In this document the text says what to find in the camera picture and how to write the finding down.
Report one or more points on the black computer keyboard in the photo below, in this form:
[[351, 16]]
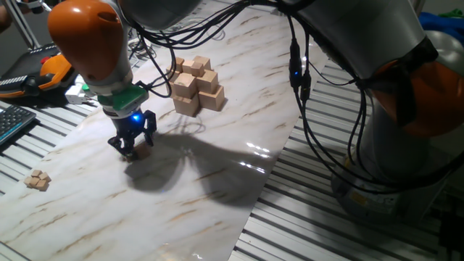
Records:
[[14, 121]]

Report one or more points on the small wooden cube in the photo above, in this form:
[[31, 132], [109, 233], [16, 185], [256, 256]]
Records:
[[45, 177], [36, 173], [35, 181], [41, 185], [28, 181]]

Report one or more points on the large wooden cube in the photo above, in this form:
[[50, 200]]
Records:
[[208, 81], [185, 85], [186, 106], [203, 61], [175, 77], [212, 98], [170, 91]]

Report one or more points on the white marble pattern mat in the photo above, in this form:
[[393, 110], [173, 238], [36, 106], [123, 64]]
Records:
[[181, 224]]

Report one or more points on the orange black teach pendant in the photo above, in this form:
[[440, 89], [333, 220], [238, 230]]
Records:
[[54, 70]]

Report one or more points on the blue bag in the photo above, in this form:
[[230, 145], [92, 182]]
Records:
[[442, 23]]

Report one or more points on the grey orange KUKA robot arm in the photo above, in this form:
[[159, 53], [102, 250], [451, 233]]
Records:
[[90, 36]]

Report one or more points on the white power adapter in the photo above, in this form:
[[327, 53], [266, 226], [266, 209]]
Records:
[[74, 95]]

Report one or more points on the thick grey stand leg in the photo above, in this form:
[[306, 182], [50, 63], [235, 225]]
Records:
[[22, 23]]

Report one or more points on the thin grey stand leg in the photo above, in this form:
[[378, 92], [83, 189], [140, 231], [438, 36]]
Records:
[[36, 5]]

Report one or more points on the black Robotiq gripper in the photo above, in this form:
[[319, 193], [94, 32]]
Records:
[[130, 125]]

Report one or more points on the person's left forearm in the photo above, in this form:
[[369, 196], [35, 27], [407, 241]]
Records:
[[3, 18]]

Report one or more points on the green fabric item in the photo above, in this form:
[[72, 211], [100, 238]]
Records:
[[455, 13]]

